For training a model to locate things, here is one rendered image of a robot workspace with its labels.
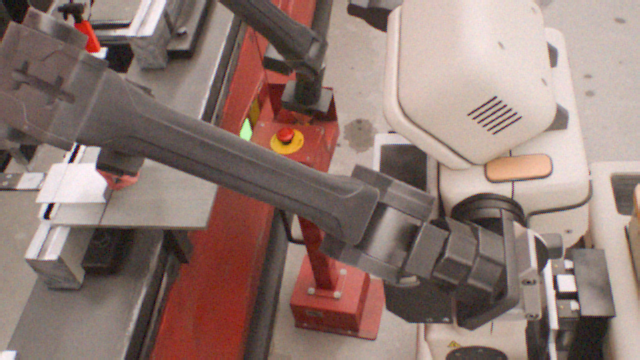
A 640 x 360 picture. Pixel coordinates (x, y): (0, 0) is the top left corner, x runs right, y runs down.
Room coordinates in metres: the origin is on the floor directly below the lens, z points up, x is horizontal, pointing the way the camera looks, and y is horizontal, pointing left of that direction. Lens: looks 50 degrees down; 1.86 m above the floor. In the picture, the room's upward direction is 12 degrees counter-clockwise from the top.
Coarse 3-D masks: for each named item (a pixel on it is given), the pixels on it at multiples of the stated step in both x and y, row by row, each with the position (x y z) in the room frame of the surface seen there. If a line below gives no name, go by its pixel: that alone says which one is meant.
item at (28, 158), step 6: (24, 144) 0.81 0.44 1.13; (12, 150) 0.80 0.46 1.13; (18, 150) 0.80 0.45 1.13; (24, 150) 0.80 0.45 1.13; (30, 150) 0.81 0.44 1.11; (36, 150) 0.83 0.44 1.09; (12, 156) 0.80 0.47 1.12; (18, 156) 0.80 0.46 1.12; (24, 156) 0.80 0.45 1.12; (30, 156) 0.81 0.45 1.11; (36, 156) 0.83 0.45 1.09; (18, 162) 0.80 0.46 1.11; (24, 162) 0.80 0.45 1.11; (30, 162) 0.81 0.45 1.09; (30, 168) 0.80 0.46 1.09
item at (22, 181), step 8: (0, 176) 0.88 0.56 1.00; (8, 176) 0.88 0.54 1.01; (16, 176) 0.87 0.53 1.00; (24, 176) 0.87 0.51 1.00; (32, 176) 0.87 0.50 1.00; (40, 176) 0.86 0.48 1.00; (0, 184) 0.86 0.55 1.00; (8, 184) 0.86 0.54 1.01; (16, 184) 0.86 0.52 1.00; (24, 184) 0.85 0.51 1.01; (32, 184) 0.85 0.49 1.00; (40, 184) 0.84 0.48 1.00
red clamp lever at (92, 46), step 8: (64, 8) 0.97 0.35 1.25; (72, 8) 0.97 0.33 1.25; (80, 8) 0.97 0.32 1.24; (80, 16) 0.97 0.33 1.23; (80, 24) 0.97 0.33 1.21; (88, 24) 0.97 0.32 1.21; (88, 32) 0.97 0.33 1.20; (88, 40) 0.97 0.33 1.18; (96, 40) 0.98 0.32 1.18; (88, 48) 0.97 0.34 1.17; (96, 48) 0.97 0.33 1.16
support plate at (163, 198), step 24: (144, 168) 0.84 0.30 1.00; (168, 168) 0.82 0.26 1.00; (120, 192) 0.79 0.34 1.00; (144, 192) 0.78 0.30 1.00; (168, 192) 0.77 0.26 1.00; (192, 192) 0.76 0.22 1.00; (216, 192) 0.75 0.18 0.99; (72, 216) 0.76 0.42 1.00; (96, 216) 0.75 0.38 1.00; (120, 216) 0.74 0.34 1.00; (144, 216) 0.73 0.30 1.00; (168, 216) 0.72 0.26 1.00; (192, 216) 0.71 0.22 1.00
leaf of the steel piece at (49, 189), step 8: (56, 168) 0.88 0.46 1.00; (64, 168) 0.87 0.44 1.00; (48, 176) 0.86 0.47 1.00; (56, 176) 0.86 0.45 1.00; (48, 184) 0.84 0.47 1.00; (56, 184) 0.84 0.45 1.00; (40, 192) 0.83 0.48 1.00; (48, 192) 0.82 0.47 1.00; (56, 192) 0.82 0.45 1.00; (40, 200) 0.81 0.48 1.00; (48, 200) 0.81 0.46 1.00
